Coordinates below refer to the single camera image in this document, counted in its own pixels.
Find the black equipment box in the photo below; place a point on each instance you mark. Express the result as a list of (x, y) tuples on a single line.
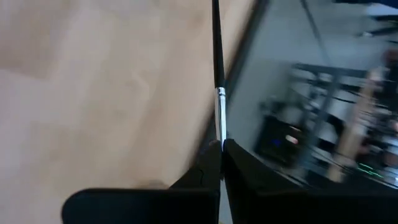
[(280, 140)]

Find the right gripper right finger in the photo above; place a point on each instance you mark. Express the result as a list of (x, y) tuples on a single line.
[(264, 205)]

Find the black makeup brush silver ferrule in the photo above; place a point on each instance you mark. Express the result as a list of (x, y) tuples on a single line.
[(218, 46)]

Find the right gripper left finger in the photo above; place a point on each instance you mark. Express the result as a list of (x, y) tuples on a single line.
[(186, 205)]

